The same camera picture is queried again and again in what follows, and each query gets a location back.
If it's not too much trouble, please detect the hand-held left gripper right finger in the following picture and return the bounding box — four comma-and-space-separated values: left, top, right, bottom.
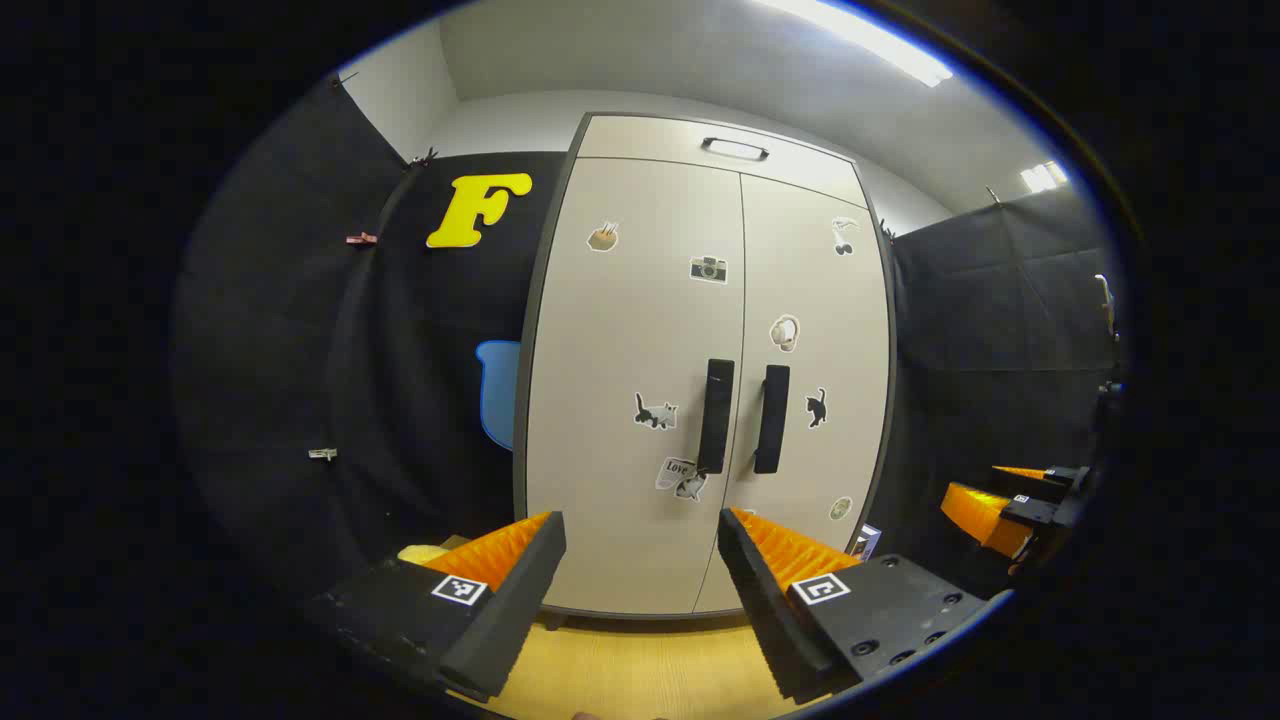
717, 507, 1013, 704

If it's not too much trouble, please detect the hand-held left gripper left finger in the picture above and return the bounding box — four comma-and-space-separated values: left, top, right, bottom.
305, 511, 567, 703

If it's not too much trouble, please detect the black door handle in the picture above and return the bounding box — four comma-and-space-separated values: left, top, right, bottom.
697, 358, 736, 475
753, 364, 791, 475

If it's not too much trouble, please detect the white shoe cabinet door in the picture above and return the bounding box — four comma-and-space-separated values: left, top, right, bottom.
525, 157, 746, 616
695, 173, 893, 613

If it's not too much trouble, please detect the white double-door shoe cabinet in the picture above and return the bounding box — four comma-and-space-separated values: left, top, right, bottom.
512, 112, 898, 621

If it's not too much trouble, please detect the white cabinet flap panel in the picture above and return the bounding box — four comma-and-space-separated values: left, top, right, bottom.
577, 115, 869, 209

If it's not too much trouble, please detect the black backdrop cloth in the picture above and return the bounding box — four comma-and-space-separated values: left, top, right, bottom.
170, 75, 571, 621
885, 185, 1126, 601

